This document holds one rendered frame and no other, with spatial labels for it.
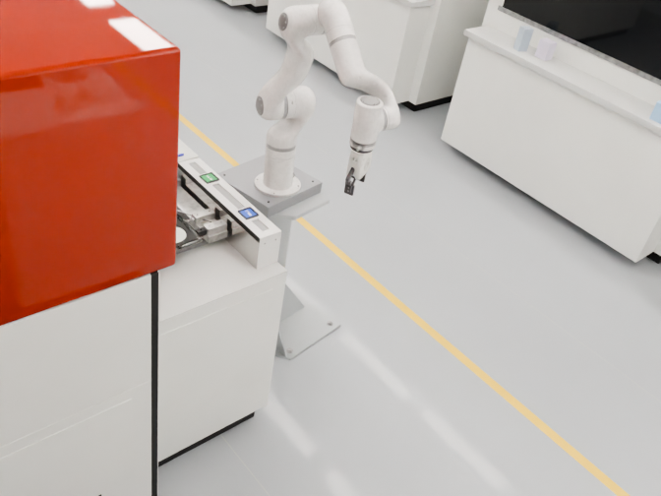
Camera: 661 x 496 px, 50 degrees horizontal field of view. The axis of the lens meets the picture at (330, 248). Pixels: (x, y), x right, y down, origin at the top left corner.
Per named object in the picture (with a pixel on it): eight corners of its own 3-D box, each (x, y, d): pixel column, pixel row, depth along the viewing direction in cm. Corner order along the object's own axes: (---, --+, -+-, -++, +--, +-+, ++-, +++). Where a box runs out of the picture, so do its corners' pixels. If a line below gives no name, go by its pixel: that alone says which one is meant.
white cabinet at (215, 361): (132, 489, 266) (127, 336, 217) (30, 334, 320) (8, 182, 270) (269, 415, 304) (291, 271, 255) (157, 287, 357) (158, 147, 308)
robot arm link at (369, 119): (371, 128, 228) (345, 132, 224) (378, 92, 219) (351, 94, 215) (384, 142, 222) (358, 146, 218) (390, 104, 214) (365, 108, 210)
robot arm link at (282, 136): (261, 139, 280) (265, 83, 266) (302, 133, 288) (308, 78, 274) (273, 154, 272) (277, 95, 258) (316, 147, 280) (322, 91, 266)
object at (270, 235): (257, 270, 251) (260, 238, 243) (177, 192, 282) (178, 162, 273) (277, 262, 257) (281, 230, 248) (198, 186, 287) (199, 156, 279)
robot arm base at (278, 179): (282, 168, 300) (286, 130, 289) (309, 190, 289) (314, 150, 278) (245, 179, 289) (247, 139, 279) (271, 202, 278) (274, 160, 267)
